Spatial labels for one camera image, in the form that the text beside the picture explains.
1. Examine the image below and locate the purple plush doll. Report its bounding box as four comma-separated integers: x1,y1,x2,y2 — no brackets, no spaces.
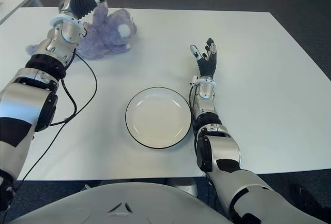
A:
24,3,138,59

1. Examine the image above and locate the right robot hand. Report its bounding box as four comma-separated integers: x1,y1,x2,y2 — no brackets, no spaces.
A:
190,37,218,79

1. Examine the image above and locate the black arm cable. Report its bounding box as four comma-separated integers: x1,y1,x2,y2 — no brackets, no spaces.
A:
188,84,218,206
5,50,98,209

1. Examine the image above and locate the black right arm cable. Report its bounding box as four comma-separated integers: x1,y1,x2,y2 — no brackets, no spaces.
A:
188,84,218,206

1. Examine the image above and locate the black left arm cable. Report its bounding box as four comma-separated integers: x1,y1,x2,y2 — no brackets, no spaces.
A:
5,50,98,209

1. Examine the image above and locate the black shoe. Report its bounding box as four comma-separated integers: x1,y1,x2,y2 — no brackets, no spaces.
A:
289,182,324,209

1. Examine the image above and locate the silver robot torso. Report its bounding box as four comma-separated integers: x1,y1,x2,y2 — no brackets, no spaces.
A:
10,182,233,224

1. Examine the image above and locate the silver rounded robot base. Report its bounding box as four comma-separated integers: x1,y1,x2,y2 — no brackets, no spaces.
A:
165,177,199,198

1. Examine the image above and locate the white plate with black rim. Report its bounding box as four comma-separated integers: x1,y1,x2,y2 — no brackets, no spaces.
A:
125,86,192,149

